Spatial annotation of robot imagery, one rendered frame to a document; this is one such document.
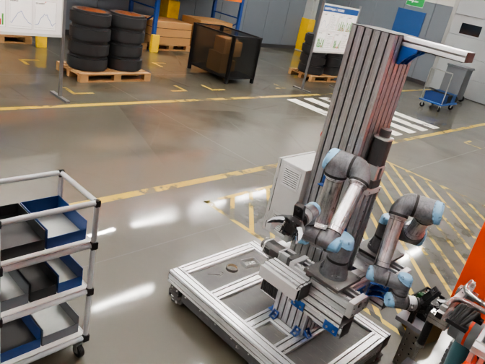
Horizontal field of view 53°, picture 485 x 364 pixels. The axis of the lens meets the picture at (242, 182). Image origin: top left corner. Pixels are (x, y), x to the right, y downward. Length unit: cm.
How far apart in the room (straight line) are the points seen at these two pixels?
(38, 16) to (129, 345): 497
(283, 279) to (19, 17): 531
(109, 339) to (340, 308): 141
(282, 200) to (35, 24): 499
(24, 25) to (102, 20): 178
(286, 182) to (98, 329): 146
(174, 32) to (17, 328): 1037
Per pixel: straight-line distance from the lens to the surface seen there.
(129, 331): 323
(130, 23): 882
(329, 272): 256
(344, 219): 227
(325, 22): 1114
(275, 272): 266
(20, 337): 293
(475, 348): 229
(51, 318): 302
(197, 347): 319
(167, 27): 1246
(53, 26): 721
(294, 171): 274
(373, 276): 254
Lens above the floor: 216
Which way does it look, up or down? 23 degrees down
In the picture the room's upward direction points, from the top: 12 degrees clockwise
